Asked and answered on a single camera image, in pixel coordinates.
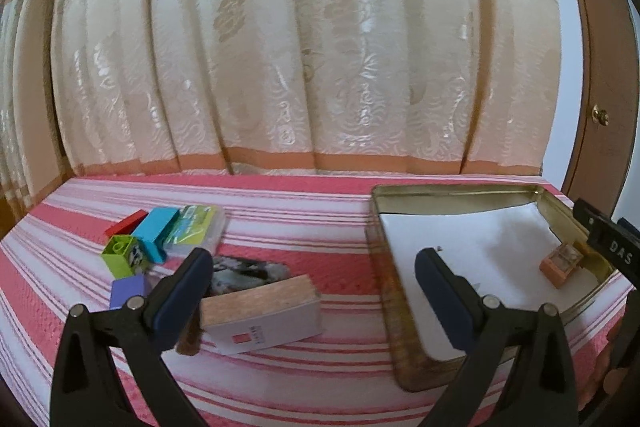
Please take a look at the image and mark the copper framed picture box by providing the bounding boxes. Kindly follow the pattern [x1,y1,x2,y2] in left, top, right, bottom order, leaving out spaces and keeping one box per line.
[539,243,584,289]

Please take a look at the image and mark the purple building block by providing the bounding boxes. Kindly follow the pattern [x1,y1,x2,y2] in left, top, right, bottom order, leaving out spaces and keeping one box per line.
[108,274,152,310]

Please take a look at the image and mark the white wood-topped box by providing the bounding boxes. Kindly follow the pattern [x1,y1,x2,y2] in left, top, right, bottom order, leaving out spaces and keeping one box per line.
[176,275,322,357]

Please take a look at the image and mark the gold metal tin box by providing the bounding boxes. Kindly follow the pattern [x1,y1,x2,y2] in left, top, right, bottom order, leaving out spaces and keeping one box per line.
[366,183,630,392]

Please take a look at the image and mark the white paper tin liner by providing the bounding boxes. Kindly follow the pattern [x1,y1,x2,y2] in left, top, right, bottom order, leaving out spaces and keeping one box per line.
[381,202,599,362]

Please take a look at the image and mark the brass door knob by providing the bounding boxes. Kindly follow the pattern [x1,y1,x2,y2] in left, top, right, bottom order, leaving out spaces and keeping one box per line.
[591,104,610,127]

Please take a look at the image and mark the green building block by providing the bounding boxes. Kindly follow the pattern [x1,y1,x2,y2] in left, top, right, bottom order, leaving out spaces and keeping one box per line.
[101,235,149,280]

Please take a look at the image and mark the blue building block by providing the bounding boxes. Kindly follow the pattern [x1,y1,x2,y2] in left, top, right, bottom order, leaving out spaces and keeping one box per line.
[132,207,180,265]

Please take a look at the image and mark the red building block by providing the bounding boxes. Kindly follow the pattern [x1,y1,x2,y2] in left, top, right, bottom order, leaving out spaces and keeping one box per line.
[104,209,149,239]

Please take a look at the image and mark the brown wooden door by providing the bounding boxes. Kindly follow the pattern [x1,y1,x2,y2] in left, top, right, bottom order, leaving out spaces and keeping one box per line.
[562,0,639,216]

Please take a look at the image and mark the red white striped cloth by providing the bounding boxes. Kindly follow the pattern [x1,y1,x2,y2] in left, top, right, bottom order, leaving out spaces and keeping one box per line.
[1,175,630,426]

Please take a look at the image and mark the cream floral curtain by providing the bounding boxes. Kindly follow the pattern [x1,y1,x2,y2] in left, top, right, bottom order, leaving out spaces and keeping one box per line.
[1,0,561,216]

